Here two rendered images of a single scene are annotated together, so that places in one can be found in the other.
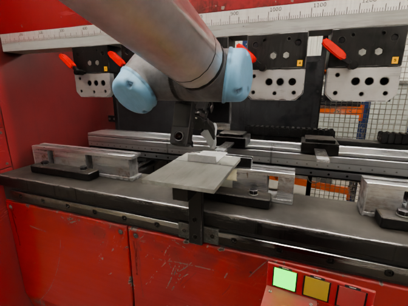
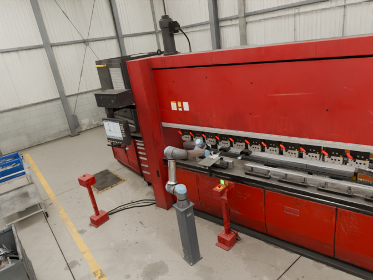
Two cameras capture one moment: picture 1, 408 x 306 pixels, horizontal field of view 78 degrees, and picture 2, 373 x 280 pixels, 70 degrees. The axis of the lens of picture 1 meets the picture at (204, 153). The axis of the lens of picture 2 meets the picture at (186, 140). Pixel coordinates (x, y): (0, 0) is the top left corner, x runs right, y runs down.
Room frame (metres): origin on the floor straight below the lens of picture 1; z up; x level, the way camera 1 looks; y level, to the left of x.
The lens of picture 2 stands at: (-2.27, -0.86, 2.47)
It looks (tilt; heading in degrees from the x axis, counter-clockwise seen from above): 21 degrees down; 21
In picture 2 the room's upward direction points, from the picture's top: 8 degrees counter-clockwise
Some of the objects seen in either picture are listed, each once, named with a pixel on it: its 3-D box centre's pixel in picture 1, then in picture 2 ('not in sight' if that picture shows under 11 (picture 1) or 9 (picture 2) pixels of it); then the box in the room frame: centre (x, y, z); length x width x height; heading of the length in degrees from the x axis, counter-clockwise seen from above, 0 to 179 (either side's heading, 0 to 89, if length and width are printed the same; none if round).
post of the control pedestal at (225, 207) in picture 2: not in sight; (226, 215); (0.36, -0.20, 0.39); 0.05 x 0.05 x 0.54; 65
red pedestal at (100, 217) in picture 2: not in sight; (92, 199); (0.44, 1.85, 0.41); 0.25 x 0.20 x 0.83; 160
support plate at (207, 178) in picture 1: (197, 169); (209, 160); (0.65, 0.02, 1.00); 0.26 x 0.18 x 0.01; 160
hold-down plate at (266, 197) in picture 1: (220, 193); (216, 165); (0.72, -0.05, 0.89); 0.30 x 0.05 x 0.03; 70
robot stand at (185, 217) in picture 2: not in sight; (188, 232); (0.00, 0.18, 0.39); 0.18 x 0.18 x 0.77; 56
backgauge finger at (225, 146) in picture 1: (228, 141); (222, 150); (0.93, -0.09, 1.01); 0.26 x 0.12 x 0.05; 160
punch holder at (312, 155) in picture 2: not in sight; (312, 151); (0.38, -1.14, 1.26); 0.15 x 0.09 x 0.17; 70
